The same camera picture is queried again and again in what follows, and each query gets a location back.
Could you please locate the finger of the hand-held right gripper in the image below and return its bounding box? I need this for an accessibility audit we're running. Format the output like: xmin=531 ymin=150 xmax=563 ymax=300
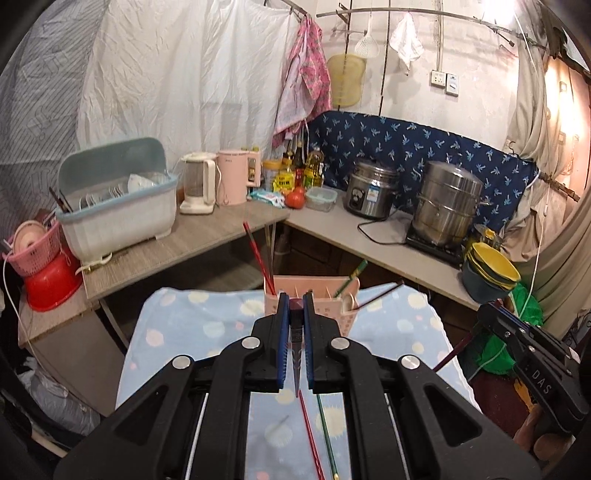
xmin=475 ymin=300 xmax=536 ymax=344

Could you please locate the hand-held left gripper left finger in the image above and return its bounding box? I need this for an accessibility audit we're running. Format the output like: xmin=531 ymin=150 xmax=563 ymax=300
xmin=54 ymin=293 xmax=291 ymax=480

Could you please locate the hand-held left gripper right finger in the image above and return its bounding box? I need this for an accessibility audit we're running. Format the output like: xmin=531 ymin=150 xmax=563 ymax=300
xmin=302 ymin=291 xmax=542 ymax=480

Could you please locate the brown chopstick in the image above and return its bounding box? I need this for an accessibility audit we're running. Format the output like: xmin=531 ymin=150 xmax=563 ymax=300
xmin=289 ymin=318 xmax=303 ymax=398

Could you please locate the pink perforated utensil holder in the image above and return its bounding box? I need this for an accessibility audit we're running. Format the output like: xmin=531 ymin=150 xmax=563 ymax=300
xmin=262 ymin=274 xmax=362 ymax=344

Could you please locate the maroon chopstick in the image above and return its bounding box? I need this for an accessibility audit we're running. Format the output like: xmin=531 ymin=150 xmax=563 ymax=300
xmin=431 ymin=330 xmax=478 ymax=372
xmin=247 ymin=226 xmax=278 ymax=296
xmin=356 ymin=281 xmax=404 ymax=309

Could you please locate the green chopstick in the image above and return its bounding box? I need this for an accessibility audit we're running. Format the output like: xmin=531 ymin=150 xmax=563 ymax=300
xmin=316 ymin=393 xmax=340 ymax=480
xmin=333 ymin=259 xmax=369 ymax=298

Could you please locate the red chopstick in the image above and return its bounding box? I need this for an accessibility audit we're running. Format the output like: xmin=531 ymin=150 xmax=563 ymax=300
xmin=242 ymin=222 xmax=278 ymax=296
xmin=298 ymin=389 xmax=326 ymax=480

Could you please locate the person's right hand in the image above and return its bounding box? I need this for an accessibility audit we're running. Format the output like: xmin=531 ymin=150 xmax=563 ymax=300
xmin=512 ymin=406 xmax=583 ymax=460

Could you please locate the green plastic bag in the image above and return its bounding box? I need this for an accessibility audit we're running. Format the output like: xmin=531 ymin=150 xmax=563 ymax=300
xmin=464 ymin=281 xmax=548 ymax=374

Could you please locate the stack of coloured bowls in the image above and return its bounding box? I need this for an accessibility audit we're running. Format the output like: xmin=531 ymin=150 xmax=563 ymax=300
xmin=466 ymin=242 xmax=522 ymax=289

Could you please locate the blue printed tablecloth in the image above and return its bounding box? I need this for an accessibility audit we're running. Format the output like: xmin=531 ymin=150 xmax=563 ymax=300
xmin=115 ymin=282 xmax=483 ymax=480

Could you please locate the black induction cooktop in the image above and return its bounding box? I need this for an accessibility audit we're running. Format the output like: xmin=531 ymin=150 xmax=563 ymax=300
xmin=405 ymin=231 xmax=467 ymax=268

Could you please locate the steel steamer pot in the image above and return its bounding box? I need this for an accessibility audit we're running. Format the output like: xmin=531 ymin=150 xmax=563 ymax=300
xmin=411 ymin=161 xmax=491 ymax=247

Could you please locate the wood grain counter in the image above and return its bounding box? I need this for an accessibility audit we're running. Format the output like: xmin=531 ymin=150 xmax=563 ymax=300
xmin=81 ymin=202 xmax=291 ymax=305

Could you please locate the clear food container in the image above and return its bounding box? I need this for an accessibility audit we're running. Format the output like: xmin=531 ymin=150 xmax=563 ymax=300
xmin=305 ymin=186 xmax=338 ymax=213

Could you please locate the wet wipes pack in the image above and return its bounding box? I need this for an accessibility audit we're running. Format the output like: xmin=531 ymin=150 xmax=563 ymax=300
xmin=248 ymin=189 xmax=286 ymax=206

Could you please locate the steel rice cooker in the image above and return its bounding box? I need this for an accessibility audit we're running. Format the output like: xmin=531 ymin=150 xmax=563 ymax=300
xmin=344 ymin=159 xmax=400 ymax=221

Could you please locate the yellow label jar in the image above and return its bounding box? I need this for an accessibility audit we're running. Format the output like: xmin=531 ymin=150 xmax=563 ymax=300
xmin=276 ymin=159 xmax=296 ymax=195

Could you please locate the pink electric kettle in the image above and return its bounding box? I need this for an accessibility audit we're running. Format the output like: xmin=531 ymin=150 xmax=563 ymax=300
xmin=216 ymin=148 xmax=262 ymax=206

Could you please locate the cooking oil bottle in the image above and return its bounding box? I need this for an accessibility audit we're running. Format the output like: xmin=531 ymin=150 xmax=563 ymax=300
xmin=305 ymin=148 xmax=325 ymax=189

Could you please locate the dark sauce bottle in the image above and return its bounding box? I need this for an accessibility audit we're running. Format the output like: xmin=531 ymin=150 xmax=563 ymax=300
xmin=291 ymin=141 xmax=305 ymax=183

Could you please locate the white dish drainer box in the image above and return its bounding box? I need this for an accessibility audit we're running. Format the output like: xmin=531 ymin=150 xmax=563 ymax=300
xmin=55 ymin=137 xmax=178 ymax=261

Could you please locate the beige curtain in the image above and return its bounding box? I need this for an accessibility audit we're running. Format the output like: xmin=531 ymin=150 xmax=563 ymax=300
xmin=503 ymin=46 xmax=591 ymax=337

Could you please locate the white bowl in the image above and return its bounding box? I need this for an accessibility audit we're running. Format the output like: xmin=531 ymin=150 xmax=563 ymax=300
xmin=126 ymin=173 xmax=160 ymax=195

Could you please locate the navy floral cloth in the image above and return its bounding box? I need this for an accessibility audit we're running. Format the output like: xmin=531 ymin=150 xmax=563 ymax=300
xmin=307 ymin=110 xmax=540 ymax=232

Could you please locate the grey plastic bag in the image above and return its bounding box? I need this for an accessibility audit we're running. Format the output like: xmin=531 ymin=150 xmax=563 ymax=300
xmin=18 ymin=360 xmax=100 ymax=437

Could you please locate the red plastic basin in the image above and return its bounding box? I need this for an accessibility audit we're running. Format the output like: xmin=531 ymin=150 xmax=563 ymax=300
xmin=23 ymin=251 xmax=84 ymax=312

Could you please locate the pink floral apron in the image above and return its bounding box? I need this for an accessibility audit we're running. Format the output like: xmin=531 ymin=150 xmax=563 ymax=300
xmin=272 ymin=14 xmax=333 ymax=148

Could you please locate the pink plastic basket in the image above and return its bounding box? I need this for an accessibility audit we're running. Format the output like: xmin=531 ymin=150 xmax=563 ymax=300
xmin=2 ymin=219 xmax=65 ymax=278

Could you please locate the yellow cutting board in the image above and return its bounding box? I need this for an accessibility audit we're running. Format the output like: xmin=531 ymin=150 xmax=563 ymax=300
xmin=327 ymin=53 xmax=368 ymax=109

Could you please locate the white plastic sheet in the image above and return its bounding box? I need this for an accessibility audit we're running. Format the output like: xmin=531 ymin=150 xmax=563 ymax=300
xmin=76 ymin=0 xmax=315 ymax=185

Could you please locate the white hanging towel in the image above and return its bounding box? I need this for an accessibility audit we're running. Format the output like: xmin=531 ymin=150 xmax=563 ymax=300
xmin=389 ymin=13 xmax=424 ymax=75

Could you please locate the white skimmer ladle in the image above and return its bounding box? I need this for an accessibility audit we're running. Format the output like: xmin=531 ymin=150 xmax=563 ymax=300
xmin=355 ymin=9 xmax=380 ymax=60

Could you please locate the striped grey cloth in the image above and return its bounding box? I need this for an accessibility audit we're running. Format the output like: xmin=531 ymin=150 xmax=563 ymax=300
xmin=0 ymin=9 xmax=112 ymax=232

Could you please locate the white hanging cord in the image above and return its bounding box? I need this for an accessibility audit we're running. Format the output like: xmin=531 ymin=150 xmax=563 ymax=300
xmin=522 ymin=185 xmax=550 ymax=319

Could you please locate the white power cord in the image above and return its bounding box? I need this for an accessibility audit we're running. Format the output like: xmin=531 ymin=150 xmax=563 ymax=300
xmin=81 ymin=253 xmax=114 ymax=274

